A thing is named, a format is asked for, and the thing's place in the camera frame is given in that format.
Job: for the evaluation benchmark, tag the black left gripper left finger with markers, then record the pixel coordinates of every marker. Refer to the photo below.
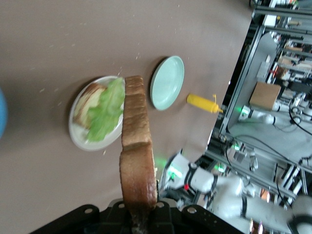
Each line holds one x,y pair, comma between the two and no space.
97,221

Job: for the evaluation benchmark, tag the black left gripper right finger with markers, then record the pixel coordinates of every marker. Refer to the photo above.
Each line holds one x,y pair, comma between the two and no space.
185,221

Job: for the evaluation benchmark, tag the brown bread slice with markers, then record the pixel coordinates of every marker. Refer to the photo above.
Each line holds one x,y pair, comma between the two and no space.
85,107
136,146

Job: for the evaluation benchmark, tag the green lettuce leaf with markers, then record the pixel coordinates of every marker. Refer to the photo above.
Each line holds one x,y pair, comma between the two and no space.
107,114

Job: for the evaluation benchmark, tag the yellow squeeze sauce bottle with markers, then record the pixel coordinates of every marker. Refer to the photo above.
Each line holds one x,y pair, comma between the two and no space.
201,102

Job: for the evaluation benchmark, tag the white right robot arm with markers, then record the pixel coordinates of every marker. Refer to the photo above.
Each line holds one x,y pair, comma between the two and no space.
204,180

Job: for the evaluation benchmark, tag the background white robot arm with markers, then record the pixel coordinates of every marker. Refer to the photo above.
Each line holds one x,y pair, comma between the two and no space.
258,117

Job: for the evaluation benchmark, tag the beige plate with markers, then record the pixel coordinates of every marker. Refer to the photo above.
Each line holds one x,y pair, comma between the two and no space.
80,139

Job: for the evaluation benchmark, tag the mint green plate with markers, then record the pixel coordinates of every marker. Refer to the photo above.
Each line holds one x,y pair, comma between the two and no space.
168,83

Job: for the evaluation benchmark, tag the blue plate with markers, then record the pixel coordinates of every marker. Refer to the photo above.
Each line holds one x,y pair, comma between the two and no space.
3,114

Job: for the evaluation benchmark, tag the cardboard box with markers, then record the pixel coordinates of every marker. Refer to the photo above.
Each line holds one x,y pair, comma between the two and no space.
264,96

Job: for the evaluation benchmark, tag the aluminium frame rail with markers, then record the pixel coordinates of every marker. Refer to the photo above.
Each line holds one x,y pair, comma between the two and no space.
258,40

